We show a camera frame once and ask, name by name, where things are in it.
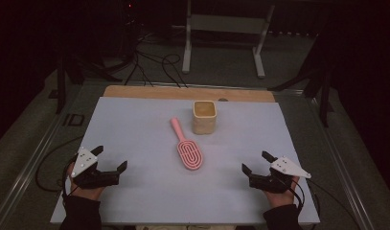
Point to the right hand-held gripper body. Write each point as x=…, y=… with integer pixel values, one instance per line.
x=269, y=183

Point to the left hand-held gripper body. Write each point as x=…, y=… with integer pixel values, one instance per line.
x=96, y=179

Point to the pink hairbrush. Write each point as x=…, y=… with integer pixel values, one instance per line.
x=189, y=155

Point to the beige square cup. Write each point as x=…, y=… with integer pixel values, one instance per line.
x=203, y=124

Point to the person's left hand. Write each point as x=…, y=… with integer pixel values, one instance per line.
x=87, y=193

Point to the person's right hand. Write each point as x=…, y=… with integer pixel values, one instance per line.
x=282, y=199

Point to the white table sheet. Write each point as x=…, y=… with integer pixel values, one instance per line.
x=157, y=191

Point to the black stand with legs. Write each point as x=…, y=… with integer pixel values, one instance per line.
x=323, y=96

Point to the white metal stand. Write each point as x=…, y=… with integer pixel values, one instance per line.
x=227, y=24

